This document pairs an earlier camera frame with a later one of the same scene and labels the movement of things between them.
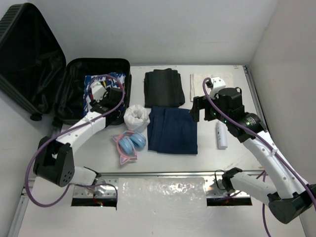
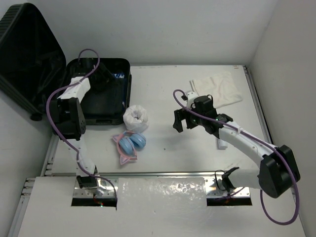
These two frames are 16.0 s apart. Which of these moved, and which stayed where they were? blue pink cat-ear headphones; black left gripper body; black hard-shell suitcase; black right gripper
Moved: black right gripper; black left gripper body
Stayed: black hard-shell suitcase; blue pink cat-ear headphones
